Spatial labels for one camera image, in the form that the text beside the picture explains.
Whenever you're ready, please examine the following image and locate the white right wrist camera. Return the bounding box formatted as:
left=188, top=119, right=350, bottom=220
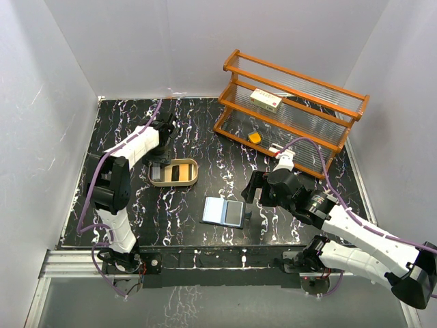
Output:
left=273, top=150, right=295, bottom=172

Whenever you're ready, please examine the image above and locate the stack of credit cards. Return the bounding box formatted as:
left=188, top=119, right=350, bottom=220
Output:
left=150, top=163, right=163, bottom=182

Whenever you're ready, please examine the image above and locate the white red small box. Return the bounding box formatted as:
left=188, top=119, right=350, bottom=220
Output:
left=249, top=88, right=282, bottom=113

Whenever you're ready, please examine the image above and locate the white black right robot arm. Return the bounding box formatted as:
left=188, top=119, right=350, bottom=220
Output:
left=241, top=168, right=436, bottom=310

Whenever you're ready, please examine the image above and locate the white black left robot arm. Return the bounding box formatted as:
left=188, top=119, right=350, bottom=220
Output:
left=85, top=113, right=178, bottom=273

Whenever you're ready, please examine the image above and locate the black credit card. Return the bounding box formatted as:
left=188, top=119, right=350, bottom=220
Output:
left=225, top=201, right=244, bottom=226

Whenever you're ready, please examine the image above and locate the white black small device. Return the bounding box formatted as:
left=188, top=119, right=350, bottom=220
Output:
left=268, top=143, right=295, bottom=161

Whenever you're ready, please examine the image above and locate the small orange yellow block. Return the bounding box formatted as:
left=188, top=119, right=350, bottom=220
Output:
left=248, top=132, right=262, bottom=144

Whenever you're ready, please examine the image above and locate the orange wooden shelf rack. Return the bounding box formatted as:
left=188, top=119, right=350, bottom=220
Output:
left=214, top=50, right=369, bottom=178

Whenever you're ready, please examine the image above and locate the black blue card holder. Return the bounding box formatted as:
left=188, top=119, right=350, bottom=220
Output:
left=201, top=197, right=245, bottom=229

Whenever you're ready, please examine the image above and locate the beige oval plastic tray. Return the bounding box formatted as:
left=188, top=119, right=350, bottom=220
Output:
left=148, top=159, right=199, bottom=187

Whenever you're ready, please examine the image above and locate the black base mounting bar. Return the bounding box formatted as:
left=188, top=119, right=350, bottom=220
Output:
left=141, top=245, right=308, bottom=289

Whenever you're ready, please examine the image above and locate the black card in tray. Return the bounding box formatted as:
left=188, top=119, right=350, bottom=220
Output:
left=171, top=165, right=181, bottom=181

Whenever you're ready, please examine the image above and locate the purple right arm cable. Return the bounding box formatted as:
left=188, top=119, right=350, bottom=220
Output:
left=276, top=137, right=437, bottom=298

